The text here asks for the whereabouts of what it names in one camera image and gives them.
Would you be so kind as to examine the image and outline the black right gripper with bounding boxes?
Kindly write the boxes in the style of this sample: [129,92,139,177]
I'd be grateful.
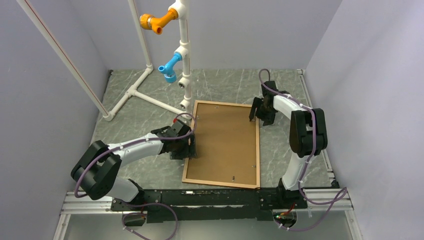
[249,97,276,126]

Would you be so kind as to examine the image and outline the brown backing board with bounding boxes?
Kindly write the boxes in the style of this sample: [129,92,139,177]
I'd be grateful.
[185,103,259,186]

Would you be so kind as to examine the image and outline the wooden picture frame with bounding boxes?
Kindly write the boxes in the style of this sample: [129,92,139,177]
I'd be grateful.
[181,99,262,190]

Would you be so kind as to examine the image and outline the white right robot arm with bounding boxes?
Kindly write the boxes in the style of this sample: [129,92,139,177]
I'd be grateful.
[249,80,328,208]

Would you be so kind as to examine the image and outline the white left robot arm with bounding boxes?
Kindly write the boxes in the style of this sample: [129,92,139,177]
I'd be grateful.
[70,119,196,210]

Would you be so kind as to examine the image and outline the blue pipe nozzle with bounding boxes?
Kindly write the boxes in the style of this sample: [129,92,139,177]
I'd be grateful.
[157,52,183,84]

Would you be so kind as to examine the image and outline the white PVC pipe stand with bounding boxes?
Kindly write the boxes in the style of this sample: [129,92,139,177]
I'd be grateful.
[16,0,194,122]

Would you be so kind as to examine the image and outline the orange pipe nozzle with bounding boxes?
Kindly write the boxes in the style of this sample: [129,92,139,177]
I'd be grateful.
[139,8,179,35]

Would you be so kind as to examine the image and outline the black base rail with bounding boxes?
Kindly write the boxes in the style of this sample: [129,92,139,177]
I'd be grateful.
[110,183,308,223]

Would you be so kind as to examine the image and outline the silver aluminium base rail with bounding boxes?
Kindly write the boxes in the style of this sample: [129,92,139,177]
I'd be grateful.
[53,191,113,240]

